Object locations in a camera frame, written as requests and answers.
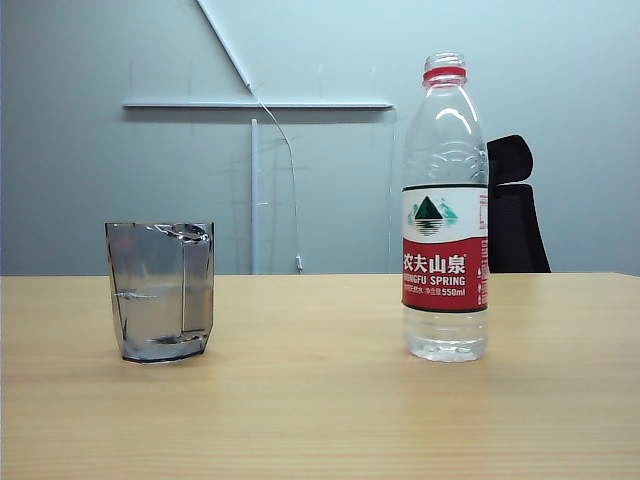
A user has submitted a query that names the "clear red-labelled water bottle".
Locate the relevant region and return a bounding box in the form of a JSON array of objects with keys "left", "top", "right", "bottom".
[{"left": 400, "top": 51, "right": 490, "bottom": 363}]

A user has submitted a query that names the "grey transparent faceted mug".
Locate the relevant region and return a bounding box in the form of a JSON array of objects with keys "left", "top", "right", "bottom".
[{"left": 103, "top": 219, "right": 217, "bottom": 364}]

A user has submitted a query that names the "black mesh office chair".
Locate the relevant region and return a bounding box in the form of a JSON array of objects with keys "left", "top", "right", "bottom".
[{"left": 485, "top": 134, "right": 553, "bottom": 274}]

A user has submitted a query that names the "vertical white wall conduit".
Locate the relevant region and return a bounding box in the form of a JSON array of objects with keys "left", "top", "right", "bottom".
[{"left": 249, "top": 117, "right": 262, "bottom": 275}]

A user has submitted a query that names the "thin grey hanging wire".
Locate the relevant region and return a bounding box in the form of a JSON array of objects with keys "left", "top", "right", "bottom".
[{"left": 254, "top": 84, "right": 305, "bottom": 274}]

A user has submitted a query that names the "long horizontal white wall conduit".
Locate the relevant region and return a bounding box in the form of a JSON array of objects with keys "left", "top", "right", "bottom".
[{"left": 122, "top": 97, "right": 396, "bottom": 112}]

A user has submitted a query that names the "diagonal white wall conduit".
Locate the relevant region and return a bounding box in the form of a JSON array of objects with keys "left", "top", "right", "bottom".
[{"left": 194, "top": 0, "right": 259, "bottom": 92}]

